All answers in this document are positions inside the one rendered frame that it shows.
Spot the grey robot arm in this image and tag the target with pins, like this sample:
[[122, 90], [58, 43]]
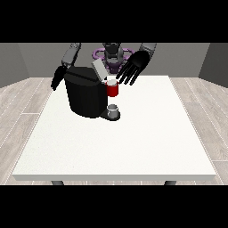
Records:
[[148, 47], [70, 55]]

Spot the grey robot trunk purple rings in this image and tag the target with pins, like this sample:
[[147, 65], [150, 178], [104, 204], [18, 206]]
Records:
[[112, 55]]

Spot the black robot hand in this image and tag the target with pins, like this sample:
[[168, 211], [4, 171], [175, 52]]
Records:
[[135, 66], [56, 77]]

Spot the small grey cup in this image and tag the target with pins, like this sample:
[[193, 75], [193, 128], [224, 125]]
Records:
[[113, 111]]

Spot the red pod holder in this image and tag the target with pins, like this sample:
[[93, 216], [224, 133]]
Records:
[[112, 89]]

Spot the dark table leg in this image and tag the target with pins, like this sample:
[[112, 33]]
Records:
[[170, 183], [57, 183]]

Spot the pale grey machine lid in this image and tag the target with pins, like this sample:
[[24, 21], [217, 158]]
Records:
[[99, 69]]

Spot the black coffee machine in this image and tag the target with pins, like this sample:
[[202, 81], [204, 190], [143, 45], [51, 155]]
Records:
[[84, 92]]

